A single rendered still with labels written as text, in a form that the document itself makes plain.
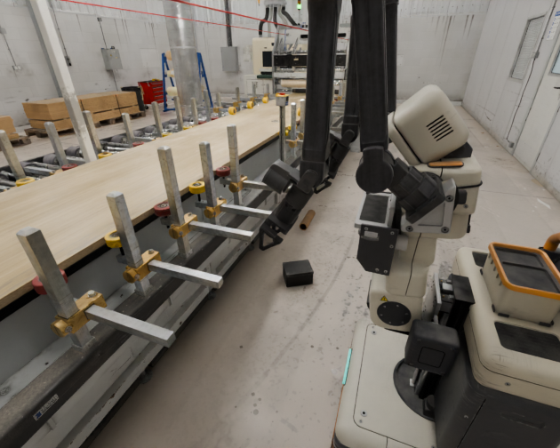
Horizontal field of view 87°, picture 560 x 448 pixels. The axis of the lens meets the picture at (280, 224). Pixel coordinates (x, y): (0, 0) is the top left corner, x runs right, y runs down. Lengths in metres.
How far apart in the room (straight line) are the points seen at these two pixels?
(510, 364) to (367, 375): 0.64
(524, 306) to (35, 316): 1.45
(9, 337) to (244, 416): 0.98
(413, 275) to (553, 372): 0.36
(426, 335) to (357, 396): 0.50
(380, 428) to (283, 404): 0.51
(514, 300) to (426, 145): 0.50
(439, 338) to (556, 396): 0.26
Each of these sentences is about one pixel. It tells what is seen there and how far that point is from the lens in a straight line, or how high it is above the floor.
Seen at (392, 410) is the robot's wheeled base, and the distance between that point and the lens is 1.40.
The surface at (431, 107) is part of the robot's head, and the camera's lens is 0.79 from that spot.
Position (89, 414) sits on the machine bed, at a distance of 1.67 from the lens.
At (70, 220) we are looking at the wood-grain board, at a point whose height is 0.90.
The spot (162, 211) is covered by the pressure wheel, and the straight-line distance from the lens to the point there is 1.33.
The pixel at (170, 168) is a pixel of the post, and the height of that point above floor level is 1.10.
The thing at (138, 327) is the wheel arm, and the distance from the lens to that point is 0.93.
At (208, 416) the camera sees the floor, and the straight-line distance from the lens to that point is 1.68.
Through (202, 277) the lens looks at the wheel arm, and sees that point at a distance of 1.04.
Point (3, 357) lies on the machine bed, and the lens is 1.26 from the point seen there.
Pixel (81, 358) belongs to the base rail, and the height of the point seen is 0.70.
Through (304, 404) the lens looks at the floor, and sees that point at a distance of 1.67.
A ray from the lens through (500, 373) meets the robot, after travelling 0.99.
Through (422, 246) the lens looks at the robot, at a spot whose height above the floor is 0.97.
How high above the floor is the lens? 1.46
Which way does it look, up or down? 30 degrees down
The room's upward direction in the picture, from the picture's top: 1 degrees counter-clockwise
